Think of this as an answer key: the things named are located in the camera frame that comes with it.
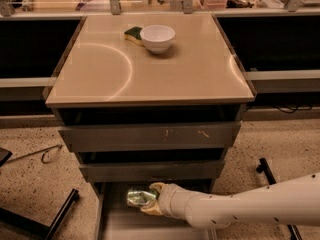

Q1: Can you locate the open grey bottom drawer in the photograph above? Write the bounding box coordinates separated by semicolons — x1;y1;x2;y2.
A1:
95;182;218;240

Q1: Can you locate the black frame leg right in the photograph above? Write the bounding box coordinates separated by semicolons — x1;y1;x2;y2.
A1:
256;158;303;240

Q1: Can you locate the crushed green can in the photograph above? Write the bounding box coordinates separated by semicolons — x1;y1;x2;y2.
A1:
126;188;159;208

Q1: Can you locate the metal hook rod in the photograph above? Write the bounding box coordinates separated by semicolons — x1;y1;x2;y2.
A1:
7;144;62;163

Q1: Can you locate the green yellow sponge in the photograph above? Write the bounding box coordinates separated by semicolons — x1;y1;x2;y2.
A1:
124;27;143;46

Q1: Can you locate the black frame leg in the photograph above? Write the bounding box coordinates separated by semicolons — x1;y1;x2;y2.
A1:
0;188;80;240
256;158;303;240

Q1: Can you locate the white bowl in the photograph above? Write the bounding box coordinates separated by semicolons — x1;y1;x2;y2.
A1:
140;25;175;54

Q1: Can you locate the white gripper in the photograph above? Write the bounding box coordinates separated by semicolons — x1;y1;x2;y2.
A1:
140;182;187;220

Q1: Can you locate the beige top drawer cabinet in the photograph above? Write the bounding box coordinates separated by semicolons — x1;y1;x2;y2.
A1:
42;13;258;240

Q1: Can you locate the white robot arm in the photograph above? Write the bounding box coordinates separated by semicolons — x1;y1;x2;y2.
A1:
141;173;320;229

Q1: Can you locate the grey middle drawer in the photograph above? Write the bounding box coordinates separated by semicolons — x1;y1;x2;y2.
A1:
79;160;224;182

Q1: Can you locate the black frame leg left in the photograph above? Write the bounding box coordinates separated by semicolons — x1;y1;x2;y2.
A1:
0;188;80;240

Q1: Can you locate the grey top drawer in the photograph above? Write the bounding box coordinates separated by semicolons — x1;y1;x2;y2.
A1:
59;121;241;152

